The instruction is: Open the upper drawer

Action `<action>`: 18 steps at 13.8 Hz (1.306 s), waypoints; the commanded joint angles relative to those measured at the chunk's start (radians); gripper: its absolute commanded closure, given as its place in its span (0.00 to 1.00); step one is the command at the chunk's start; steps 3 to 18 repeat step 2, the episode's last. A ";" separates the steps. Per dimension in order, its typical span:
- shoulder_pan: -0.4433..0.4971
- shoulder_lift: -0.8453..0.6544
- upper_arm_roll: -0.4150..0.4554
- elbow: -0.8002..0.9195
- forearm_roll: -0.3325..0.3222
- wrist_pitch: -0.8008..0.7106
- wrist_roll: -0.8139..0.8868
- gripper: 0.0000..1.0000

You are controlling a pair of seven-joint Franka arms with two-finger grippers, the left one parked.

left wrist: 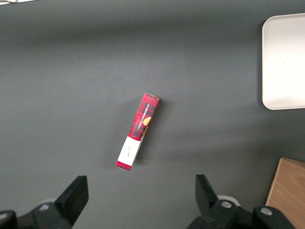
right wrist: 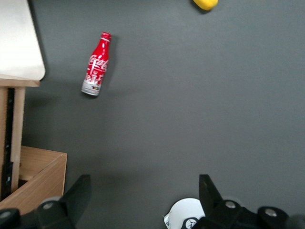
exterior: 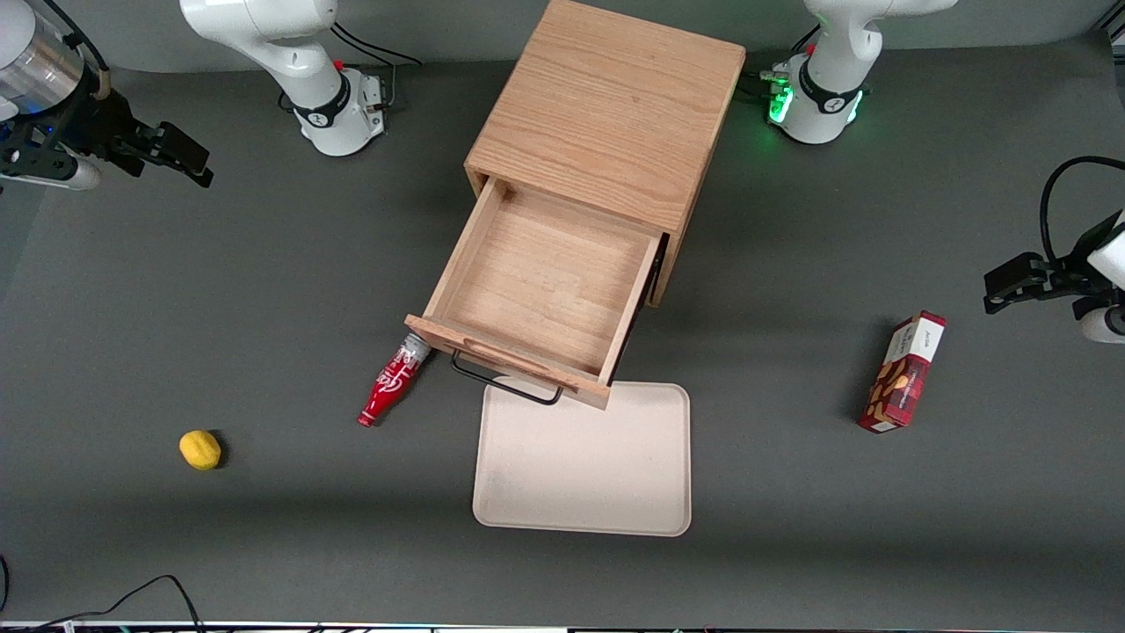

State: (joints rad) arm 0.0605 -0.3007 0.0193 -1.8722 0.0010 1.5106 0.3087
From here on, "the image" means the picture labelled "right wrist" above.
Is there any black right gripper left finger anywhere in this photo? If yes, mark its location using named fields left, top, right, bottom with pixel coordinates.
left=35, top=174, right=92, bottom=229

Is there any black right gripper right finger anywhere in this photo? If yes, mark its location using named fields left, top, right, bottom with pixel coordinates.
left=198, top=174, right=244, bottom=229

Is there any wooden drawer cabinet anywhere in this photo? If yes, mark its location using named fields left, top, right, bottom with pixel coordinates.
left=0, top=146, right=68, bottom=217

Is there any red cola bottle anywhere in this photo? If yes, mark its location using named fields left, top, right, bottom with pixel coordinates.
left=81, top=31, right=112, bottom=97

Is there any beige plastic tray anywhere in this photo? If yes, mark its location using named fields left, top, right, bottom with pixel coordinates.
left=0, top=0, right=46, bottom=81

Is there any yellow lemon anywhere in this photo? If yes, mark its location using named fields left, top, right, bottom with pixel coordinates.
left=192, top=0, right=219, bottom=11

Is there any black drawer slide rail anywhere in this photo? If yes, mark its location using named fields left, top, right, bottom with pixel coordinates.
left=0, top=87, right=15, bottom=200

